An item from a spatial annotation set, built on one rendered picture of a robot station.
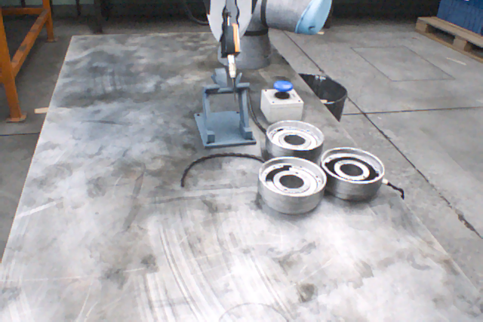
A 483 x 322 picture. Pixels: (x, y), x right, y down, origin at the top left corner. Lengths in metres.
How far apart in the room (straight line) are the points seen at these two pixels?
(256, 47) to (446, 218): 1.31
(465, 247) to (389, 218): 1.34
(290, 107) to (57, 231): 0.50
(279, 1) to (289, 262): 0.68
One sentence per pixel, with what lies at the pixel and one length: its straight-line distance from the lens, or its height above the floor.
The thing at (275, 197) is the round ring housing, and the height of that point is 0.83.
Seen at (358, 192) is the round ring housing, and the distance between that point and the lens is 0.73.
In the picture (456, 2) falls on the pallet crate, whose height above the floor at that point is 0.35.
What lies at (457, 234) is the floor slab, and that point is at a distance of 2.11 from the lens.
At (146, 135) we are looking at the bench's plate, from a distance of 0.88.
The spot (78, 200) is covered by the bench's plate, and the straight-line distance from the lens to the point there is 0.73.
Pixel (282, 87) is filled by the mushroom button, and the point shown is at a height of 0.87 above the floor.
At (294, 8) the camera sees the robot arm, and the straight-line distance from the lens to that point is 1.10.
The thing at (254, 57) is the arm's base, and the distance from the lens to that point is 1.18.
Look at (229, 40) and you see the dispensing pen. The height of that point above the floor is 1.00.
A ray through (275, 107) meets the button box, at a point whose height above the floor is 0.84.
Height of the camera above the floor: 1.24
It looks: 30 degrees down
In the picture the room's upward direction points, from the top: 4 degrees clockwise
